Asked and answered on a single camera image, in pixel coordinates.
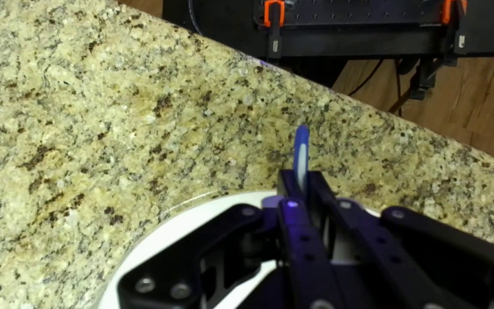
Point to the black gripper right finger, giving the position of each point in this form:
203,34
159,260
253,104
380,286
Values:
419,258

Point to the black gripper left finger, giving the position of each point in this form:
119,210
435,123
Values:
310,258

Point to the blue and clear toothbrush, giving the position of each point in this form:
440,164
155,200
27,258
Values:
303,152

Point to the white oval sink basin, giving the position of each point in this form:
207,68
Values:
162,234

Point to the black robot table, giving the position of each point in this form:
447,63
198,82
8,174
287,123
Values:
344,42

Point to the orange clamp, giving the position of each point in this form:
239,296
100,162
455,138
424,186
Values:
454,18
274,18

